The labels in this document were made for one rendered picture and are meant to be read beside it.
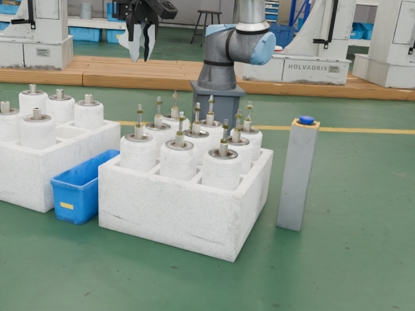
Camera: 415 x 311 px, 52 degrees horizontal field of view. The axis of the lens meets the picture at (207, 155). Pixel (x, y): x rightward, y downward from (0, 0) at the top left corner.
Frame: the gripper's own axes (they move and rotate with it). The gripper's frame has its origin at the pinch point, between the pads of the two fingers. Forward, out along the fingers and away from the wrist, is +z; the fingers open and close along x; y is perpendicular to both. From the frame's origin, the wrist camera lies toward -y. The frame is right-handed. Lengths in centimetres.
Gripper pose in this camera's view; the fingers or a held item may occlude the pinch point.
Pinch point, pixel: (142, 57)
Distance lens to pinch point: 109.2
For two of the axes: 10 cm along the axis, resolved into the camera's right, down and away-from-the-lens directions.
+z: -0.8, 9.4, 3.4
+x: -5.8, 2.4, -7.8
